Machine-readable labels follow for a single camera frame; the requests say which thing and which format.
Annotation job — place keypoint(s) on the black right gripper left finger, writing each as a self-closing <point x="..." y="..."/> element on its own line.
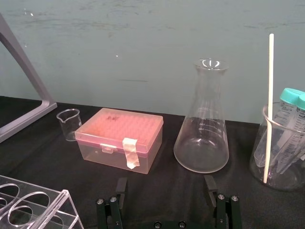
<point x="119" y="210"/>

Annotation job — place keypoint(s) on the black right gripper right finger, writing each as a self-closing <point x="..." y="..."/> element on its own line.
<point x="219" y="207"/>

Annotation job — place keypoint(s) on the white stirring rod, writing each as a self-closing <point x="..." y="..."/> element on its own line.
<point x="269" y="107"/>

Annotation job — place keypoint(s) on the black table cloth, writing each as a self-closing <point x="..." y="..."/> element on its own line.
<point x="152" y="186"/>

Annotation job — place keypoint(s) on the strip of beige tape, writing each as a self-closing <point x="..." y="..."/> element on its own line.
<point x="130" y="152"/>

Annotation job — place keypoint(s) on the clear glass conical flask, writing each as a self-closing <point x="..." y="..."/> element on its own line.
<point x="202" y="143"/>

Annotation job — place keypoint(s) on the pink plastic pipette tip box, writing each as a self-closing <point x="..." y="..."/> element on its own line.
<point x="114" y="140"/>

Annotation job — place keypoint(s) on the large clear glass beaker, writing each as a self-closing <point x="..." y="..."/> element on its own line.
<point x="278" y="152"/>

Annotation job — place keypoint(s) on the clear acrylic tube rack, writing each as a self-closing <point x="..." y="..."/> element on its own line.
<point x="33" y="207"/>

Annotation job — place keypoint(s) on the small clear glass beaker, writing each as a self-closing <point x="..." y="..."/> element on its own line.
<point x="69" y="126"/>

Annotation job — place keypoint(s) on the teal capped centrifuge tube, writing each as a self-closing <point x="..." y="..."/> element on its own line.
<point x="295" y="138"/>
<point x="284" y="124"/>

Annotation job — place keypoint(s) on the grey metal stand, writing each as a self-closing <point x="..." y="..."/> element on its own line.
<point x="21" y="95"/>

